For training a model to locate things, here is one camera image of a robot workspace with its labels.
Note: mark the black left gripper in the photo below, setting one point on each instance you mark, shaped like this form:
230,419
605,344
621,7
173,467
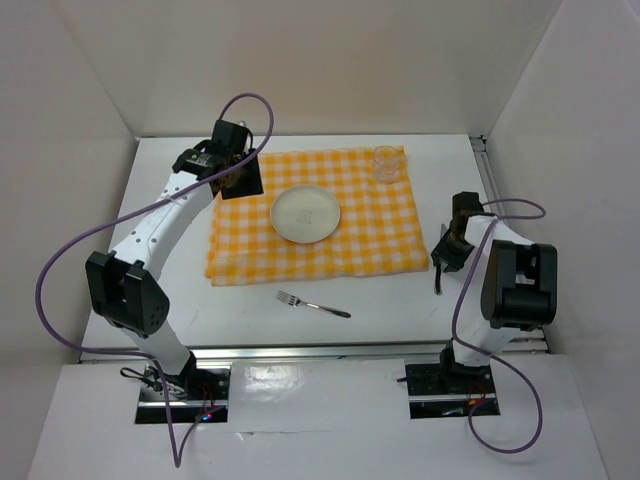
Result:
251,186

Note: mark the clear plastic cup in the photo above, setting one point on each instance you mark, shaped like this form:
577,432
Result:
387,160

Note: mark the silver fork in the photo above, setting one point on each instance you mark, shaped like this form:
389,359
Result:
295,301

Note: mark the silver table knife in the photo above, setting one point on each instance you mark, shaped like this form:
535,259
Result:
437,261

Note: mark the aluminium front rail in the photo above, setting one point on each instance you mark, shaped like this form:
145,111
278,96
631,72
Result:
532,344

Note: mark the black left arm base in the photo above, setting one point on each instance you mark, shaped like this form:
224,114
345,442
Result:
205,400

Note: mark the yellow white checkered cloth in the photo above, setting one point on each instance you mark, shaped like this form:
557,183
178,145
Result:
378,233

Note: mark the white front cover board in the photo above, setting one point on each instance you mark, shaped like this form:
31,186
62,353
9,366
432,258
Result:
324,420

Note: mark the aluminium right side rail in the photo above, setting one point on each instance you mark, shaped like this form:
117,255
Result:
500,200

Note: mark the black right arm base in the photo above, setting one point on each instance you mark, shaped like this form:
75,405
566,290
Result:
447,389

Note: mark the cream round plate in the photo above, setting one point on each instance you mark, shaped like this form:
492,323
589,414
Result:
305,214

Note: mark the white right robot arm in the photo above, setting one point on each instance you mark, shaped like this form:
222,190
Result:
519,290

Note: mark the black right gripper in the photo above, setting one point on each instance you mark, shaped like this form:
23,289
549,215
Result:
441,252

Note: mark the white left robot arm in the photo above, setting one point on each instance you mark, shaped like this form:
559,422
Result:
124,283

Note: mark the aluminium rail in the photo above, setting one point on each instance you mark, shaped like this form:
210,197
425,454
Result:
532,344
500,200

